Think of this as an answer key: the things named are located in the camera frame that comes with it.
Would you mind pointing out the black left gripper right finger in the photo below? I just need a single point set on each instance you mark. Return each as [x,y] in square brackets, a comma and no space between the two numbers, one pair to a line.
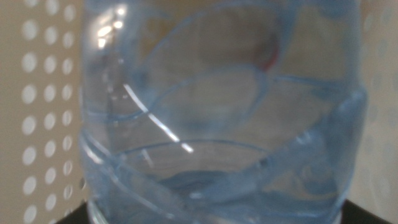
[360,214]

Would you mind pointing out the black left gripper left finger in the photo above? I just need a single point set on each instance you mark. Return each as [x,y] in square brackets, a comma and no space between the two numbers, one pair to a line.
[76,216]

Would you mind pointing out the clear water bottle blue cap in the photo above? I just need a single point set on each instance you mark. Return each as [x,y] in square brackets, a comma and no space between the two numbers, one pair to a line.
[217,124]

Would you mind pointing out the white perforated plastic basket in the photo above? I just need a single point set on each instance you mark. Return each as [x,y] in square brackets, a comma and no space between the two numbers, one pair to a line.
[12,124]

